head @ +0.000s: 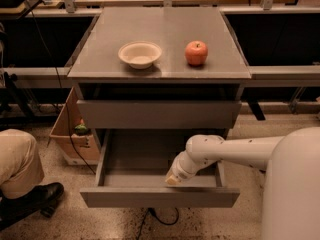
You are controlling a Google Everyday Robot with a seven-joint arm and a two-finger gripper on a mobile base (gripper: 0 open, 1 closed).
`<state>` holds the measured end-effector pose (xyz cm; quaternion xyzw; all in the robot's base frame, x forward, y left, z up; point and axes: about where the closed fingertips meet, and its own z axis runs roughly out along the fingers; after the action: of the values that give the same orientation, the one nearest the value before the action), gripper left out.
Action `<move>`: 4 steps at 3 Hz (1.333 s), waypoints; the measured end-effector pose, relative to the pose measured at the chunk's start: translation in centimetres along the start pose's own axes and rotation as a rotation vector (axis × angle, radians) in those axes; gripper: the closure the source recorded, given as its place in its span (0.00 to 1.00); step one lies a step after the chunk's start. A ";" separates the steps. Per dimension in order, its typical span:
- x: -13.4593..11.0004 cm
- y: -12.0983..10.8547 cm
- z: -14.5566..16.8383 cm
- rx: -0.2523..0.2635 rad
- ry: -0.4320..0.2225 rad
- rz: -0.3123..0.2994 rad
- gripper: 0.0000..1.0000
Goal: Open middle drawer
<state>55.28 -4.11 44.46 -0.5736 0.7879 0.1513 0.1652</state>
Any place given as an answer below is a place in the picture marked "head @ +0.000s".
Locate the white paper bowl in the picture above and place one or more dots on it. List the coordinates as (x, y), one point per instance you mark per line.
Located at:
(140, 54)

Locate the grey drawer cabinet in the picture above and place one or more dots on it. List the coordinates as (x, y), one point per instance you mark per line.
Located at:
(195, 85)

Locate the cardboard box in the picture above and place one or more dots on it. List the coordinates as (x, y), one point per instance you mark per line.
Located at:
(76, 150)

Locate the beige trouser leg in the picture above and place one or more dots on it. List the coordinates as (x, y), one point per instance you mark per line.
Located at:
(20, 164)

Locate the green toy in box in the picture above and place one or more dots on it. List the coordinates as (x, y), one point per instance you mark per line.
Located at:
(81, 129)

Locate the grey top drawer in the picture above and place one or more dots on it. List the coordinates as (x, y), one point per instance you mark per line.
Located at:
(116, 114)

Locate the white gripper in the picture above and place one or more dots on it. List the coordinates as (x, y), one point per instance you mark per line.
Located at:
(180, 173)

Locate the red apple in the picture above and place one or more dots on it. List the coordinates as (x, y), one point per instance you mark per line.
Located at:
(196, 53)

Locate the grey drawer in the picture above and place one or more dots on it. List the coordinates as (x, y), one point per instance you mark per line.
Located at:
(132, 170)
(116, 114)

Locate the black leather shoe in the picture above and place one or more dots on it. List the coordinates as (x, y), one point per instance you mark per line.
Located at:
(39, 197)

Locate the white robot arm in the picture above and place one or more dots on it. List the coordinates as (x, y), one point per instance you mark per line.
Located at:
(291, 198)

